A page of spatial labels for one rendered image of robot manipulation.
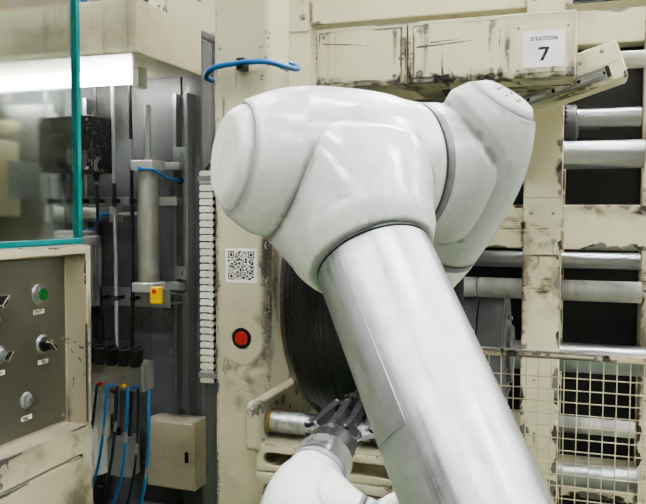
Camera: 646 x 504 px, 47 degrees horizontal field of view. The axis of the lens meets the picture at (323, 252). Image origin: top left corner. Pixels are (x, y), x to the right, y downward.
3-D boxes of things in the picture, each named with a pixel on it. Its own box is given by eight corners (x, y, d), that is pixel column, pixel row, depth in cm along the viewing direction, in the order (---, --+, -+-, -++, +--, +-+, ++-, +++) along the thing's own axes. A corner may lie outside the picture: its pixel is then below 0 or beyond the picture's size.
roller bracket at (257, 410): (245, 450, 152) (245, 403, 152) (310, 403, 190) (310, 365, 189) (260, 452, 151) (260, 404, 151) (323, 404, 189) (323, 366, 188)
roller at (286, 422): (262, 415, 154) (270, 405, 158) (264, 435, 155) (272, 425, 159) (430, 431, 143) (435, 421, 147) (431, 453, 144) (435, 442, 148)
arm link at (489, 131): (444, 205, 89) (347, 200, 82) (514, 66, 79) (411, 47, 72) (505, 277, 80) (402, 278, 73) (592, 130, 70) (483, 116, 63)
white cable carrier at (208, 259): (199, 382, 169) (198, 170, 166) (210, 377, 174) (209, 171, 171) (217, 383, 167) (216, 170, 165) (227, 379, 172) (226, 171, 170)
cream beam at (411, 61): (314, 89, 183) (314, 28, 182) (344, 104, 206) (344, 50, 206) (576, 76, 163) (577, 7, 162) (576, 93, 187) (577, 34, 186)
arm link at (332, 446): (284, 446, 113) (297, 426, 118) (290, 498, 116) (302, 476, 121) (341, 451, 110) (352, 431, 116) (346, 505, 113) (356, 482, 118)
